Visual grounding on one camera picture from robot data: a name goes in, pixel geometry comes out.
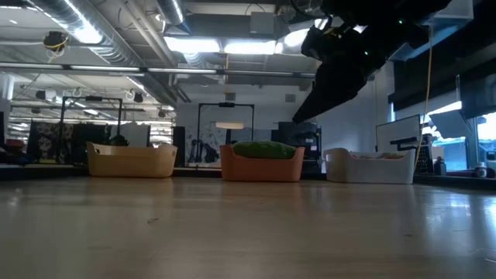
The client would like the grey tilted panel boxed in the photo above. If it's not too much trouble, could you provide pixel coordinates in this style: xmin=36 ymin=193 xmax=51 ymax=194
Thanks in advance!
xmin=428 ymin=109 xmax=474 ymax=140

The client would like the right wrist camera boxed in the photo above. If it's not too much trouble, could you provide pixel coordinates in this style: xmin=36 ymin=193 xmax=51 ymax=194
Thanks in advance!
xmin=301 ymin=25 xmax=338 ymax=61

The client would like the patterned dark panel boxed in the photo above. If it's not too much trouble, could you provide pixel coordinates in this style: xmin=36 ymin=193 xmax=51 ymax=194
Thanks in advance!
xmin=26 ymin=122 xmax=74 ymax=164

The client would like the black metal table frame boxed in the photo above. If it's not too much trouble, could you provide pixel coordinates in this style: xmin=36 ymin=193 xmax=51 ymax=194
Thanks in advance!
xmin=0 ymin=162 xmax=496 ymax=191

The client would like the black perforated stand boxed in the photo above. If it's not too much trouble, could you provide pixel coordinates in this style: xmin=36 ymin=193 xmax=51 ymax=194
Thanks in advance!
xmin=389 ymin=136 xmax=436 ymax=174

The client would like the black stand frame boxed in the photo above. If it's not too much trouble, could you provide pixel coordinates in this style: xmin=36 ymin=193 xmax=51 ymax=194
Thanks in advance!
xmin=57 ymin=95 xmax=124 ymax=166
xmin=196 ymin=102 xmax=256 ymax=166

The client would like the black ceiling device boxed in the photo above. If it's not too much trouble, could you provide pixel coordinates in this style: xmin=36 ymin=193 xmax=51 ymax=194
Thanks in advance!
xmin=42 ymin=30 xmax=70 ymax=54

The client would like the white partition panel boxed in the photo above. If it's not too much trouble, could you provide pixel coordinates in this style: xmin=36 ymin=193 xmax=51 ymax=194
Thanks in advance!
xmin=110 ymin=122 xmax=151 ymax=149

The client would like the silver ventilation duct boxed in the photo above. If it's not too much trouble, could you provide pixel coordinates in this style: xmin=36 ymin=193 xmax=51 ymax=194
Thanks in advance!
xmin=154 ymin=0 xmax=191 ymax=35
xmin=26 ymin=0 xmax=179 ymax=69

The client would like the white plastic basket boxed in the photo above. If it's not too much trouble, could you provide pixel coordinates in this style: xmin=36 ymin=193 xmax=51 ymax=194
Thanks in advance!
xmin=322 ymin=147 xmax=417 ymax=185

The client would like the grey horizontal pipe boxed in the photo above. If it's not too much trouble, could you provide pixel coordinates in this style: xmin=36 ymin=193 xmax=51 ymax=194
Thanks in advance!
xmin=0 ymin=61 xmax=317 ymax=79

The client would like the grey ceiling box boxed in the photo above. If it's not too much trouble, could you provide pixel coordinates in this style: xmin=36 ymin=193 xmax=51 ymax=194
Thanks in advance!
xmin=250 ymin=11 xmax=277 ymax=36

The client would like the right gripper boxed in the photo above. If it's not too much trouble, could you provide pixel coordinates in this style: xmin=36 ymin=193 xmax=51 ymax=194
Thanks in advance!
xmin=291 ymin=22 xmax=393 ymax=126

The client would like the orange plastic basket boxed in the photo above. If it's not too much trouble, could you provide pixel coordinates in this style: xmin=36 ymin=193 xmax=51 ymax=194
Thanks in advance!
xmin=219 ymin=144 xmax=306 ymax=183

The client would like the dark bottle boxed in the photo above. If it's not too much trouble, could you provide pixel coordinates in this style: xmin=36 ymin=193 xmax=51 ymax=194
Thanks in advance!
xmin=433 ymin=156 xmax=447 ymax=177

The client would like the ceiling light panel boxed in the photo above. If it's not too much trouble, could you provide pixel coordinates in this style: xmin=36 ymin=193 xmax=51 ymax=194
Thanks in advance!
xmin=223 ymin=38 xmax=278 ymax=56
xmin=163 ymin=36 xmax=222 ymax=54

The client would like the black equipment cabinet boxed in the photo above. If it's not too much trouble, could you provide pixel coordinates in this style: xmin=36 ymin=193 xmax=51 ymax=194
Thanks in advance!
xmin=270 ymin=121 xmax=323 ymax=171

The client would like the whiteboard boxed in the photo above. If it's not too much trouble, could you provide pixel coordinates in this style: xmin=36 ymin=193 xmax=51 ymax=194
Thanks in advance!
xmin=375 ymin=114 xmax=422 ymax=153

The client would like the white light bar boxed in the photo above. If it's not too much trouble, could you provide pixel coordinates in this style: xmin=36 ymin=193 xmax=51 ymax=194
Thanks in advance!
xmin=215 ymin=121 xmax=246 ymax=130

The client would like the green cucumber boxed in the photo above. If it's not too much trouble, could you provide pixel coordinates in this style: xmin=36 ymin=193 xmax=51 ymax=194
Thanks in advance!
xmin=232 ymin=139 xmax=298 ymax=160

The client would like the yellow cable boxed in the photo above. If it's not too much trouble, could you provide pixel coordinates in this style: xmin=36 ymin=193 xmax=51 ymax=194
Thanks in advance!
xmin=413 ymin=25 xmax=434 ymax=172

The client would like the yellow plastic basket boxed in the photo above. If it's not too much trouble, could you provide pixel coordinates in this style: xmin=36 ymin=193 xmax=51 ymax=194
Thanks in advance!
xmin=85 ymin=141 xmax=179 ymax=179

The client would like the black tall speaker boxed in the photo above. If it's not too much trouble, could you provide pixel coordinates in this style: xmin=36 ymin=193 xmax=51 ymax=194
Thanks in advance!
xmin=172 ymin=126 xmax=187 ymax=168

